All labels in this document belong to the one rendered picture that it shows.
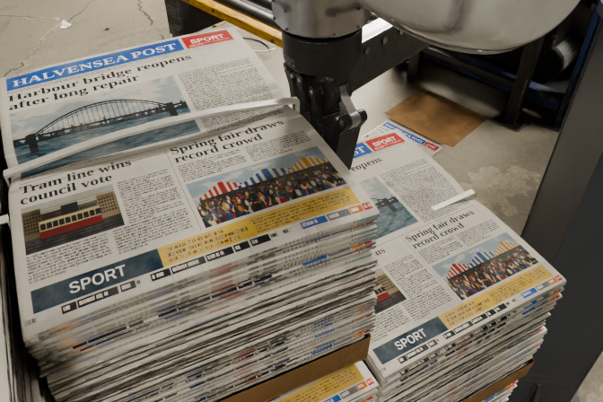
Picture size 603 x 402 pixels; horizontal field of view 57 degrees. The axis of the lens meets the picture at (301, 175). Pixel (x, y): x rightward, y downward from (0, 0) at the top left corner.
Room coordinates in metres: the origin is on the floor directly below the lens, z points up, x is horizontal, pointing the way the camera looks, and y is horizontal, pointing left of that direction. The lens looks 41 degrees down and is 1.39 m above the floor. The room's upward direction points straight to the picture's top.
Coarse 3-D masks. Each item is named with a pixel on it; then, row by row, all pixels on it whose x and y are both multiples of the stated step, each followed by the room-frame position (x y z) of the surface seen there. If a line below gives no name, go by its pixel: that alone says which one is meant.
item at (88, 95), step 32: (224, 32) 0.65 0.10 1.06; (64, 64) 0.58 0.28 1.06; (96, 64) 0.57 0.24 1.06; (128, 64) 0.57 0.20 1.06; (160, 64) 0.57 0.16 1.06; (192, 64) 0.57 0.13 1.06; (224, 64) 0.57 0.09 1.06; (256, 64) 0.57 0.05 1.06; (0, 96) 0.51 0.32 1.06; (32, 96) 0.51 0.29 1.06; (64, 96) 0.51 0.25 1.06; (96, 96) 0.51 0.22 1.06; (128, 96) 0.51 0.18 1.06; (160, 96) 0.51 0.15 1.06; (192, 96) 0.51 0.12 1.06; (224, 96) 0.51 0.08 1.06; (32, 128) 0.45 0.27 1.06; (64, 128) 0.45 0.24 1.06; (96, 128) 0.45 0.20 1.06
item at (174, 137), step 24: (264, 96) 0.51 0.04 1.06; (192, 120) 0.47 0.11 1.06; (216, 120) 0.47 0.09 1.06; (240, 120) 0.47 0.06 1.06; (264, 120) 0.47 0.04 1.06; (48, 144) 0.42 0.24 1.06; (72, 144) 0.42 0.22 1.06; (120, 144) 0.42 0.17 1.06; (144, 144) 0.42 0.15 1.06; (168, 144) 0.42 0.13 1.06; (192, 144) 0.42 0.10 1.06; (48, 168) 0.39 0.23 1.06; (72, 168) 0.39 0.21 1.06; (96, 168) 0.39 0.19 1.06
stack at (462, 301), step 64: (384, 192) 0.61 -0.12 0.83; (448, 192) 0.61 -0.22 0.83; (384, 256) 0.48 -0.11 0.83; (448, 256) 0.48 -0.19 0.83; (512, 256) 0.48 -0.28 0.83; (384, 320) 0.38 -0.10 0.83; (448, 320) 0.38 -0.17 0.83; (512, 320) 0.40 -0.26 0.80; (320, 384) 0.31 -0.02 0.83; (384, 384) 0.31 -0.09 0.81; (448, 384) 0.36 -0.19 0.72; (512, 384) 0.44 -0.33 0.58
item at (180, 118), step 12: (216, 108) 0.47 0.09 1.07; (228, 108) 0.47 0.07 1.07; (240, 108) 0.47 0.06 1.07; (252, 108) 0.48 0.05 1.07; (156, 120) 0.44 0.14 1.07; (168, 120) 0.44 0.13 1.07; (180, 120) 0.44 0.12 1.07; (120, 132) 0.43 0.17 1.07; (132, 132) 0.43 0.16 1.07; (84, 144) 0.41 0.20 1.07; (96, 144) 0.41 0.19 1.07; (48, 156) 0.40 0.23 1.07; (60, 156) 0.40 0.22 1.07; (12, 168) 0.39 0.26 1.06; (24, 168) 0.38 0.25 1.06
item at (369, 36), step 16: (368, 32) 1.17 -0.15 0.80; (384, 32) 1.18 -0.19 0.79; (400, 32) 1.22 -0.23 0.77; (368, 48) 1.13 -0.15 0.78; (384, 48) 1.19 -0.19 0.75; (400, 48) 1.24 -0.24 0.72; (416, 48) 1.29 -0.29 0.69; (368, 64) 1.15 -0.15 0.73; (384, 64) 1.19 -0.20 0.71; (352, 80) 1.10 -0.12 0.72; (368, 80) 1.15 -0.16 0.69
